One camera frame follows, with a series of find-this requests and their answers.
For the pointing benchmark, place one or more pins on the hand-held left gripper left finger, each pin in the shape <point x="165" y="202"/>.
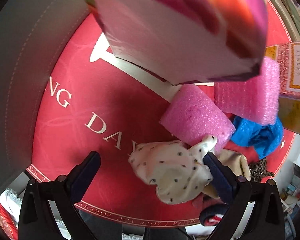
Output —
<point x="86" y="175"/>

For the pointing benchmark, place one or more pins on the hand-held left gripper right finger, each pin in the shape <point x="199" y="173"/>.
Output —
<point x="218" y="177"/>

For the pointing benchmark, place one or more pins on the tan knit sock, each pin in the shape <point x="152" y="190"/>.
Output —
<point x="235" y="162"/>

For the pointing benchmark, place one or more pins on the dark striped sock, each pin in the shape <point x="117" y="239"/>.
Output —
<point x="212" y="217"/>

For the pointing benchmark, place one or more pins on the cream polka dot scrunchie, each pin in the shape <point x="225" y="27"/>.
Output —
<point x="170" y="170"/>

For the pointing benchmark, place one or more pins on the blue cloth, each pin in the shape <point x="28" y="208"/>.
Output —
<point x="260" y="135"/>

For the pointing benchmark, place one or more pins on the grey box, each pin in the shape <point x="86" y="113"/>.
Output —
<point x="20" y="80"/>

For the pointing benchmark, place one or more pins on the floral tissue pack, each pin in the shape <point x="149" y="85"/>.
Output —
<point x="165" y="30"/>

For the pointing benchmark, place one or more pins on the pink foam block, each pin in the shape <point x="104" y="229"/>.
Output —
<point x="195" y="117"/>
<point x="252" y="95"/>

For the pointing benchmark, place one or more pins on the red round table mat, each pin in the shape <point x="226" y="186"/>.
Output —
<point x="102" y="92"/>

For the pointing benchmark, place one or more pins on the red patterned bag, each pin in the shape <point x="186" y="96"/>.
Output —
<point x="1" y="217"/>

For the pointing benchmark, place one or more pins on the pink patterned carton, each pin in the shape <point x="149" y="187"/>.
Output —
<point x="297" y="80"/>

